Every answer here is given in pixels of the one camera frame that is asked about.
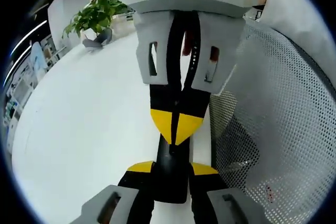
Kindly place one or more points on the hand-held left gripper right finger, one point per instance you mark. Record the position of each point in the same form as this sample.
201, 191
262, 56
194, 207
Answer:
210, 203

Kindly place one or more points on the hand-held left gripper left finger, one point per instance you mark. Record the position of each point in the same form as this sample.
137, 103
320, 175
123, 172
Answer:
126, 203

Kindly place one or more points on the black remote control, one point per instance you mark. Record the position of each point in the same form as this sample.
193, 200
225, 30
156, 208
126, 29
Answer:
170, 176

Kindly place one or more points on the dark grey headset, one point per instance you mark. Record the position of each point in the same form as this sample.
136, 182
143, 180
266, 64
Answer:
105, 36

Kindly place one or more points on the green potted plant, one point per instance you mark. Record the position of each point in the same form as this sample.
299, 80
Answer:
97, 15

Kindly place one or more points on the white mesh basket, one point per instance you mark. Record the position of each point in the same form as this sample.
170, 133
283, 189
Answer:
283, 119

